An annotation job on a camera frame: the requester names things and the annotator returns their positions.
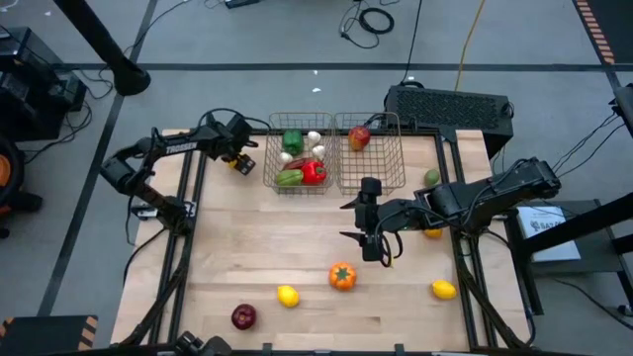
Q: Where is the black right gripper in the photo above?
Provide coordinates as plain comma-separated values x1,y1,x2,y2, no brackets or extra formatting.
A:
339,177,421,262

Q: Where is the gold wire basket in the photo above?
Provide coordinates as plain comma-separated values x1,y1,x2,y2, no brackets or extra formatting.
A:
333,111,407,198
262,112,337,198

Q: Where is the green bell pepper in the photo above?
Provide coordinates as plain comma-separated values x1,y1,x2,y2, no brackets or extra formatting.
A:
282,129,306,156

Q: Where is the light green chayote squash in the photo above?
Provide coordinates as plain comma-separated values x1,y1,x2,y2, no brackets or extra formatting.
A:
274,169,305,188

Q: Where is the red chili pepper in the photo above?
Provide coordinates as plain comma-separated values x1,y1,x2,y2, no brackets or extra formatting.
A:
284,156,313,172

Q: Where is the orange persimmon green calyx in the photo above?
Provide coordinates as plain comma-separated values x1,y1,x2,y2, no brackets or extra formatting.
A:
328,261,358,293

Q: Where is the red bell pepper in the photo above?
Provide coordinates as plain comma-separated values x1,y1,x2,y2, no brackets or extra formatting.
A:
300,159,328,187

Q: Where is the red yellow apple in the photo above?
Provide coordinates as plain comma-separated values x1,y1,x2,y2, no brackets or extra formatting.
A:
347,125,372,152

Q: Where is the dark red pomegranate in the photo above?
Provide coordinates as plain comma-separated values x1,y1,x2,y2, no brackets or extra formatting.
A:
230,303,258,331

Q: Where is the black mesh computer case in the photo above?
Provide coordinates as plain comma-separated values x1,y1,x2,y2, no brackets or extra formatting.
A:
384,84,515,159

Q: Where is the black pole stand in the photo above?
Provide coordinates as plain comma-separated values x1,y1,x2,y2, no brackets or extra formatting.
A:
51,0,152,98

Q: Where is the white paper sign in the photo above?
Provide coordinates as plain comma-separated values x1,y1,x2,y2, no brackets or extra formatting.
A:
516,205,583,263

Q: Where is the black equipment rack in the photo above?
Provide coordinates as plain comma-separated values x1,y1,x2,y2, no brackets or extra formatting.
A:
0,27,89,142

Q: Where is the black diagonal bar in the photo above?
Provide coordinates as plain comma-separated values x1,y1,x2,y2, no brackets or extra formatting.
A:
523,191,633,256

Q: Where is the black orange wheeled machine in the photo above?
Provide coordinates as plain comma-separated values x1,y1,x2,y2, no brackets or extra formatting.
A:
0,135,45,241

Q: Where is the dark grey side stand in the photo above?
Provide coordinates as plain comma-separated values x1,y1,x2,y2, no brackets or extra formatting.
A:
503,197,633,317

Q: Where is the black hazard striped mat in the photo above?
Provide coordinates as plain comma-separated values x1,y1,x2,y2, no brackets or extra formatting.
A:
572,0,633,66
0,314,99,356

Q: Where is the black device on stand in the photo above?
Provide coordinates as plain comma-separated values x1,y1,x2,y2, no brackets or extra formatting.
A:
610,82,633,139

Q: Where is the black metal table frame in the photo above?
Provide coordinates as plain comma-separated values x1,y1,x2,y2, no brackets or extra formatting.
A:
111,111,538,356

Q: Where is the black floor cable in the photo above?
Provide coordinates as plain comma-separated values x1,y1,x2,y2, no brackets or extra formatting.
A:
399,0,424,85

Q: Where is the coiled black cable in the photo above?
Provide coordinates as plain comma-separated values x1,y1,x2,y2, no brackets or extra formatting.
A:
338,0,397,50

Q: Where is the yellow floor cable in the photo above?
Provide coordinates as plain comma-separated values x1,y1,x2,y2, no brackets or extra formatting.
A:
453,0,489,93

